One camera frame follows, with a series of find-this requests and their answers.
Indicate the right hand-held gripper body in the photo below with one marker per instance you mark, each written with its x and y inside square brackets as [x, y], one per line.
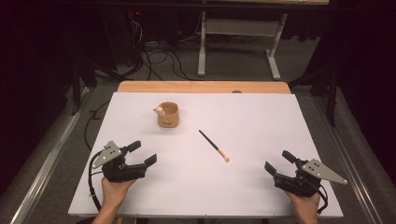
[299, 185]

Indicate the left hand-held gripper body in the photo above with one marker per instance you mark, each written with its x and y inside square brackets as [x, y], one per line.
[120, 172]

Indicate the person's right hand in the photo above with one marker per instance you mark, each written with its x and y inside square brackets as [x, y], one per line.
[306, 203]

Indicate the person's left hand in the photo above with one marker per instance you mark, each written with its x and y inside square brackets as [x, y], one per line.
[113, 193]

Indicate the tan cup with animal figure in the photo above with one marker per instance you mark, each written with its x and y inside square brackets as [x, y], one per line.
[168, 118]

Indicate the white board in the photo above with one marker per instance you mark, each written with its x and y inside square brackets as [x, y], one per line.
[199, 186]

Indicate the black stand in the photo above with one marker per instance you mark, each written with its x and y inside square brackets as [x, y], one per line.
[76, 90]
[332, 96]

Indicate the wooden table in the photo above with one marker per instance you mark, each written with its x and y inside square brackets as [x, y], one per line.
[186, 87]

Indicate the black computer case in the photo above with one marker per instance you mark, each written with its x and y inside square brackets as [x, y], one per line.
[123, 37]

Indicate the metal floor rail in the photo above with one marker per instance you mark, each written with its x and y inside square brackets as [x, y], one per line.
[49, 158]
[348, 149]

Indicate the white metal table frame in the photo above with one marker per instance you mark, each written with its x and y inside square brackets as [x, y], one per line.
[239, 27]

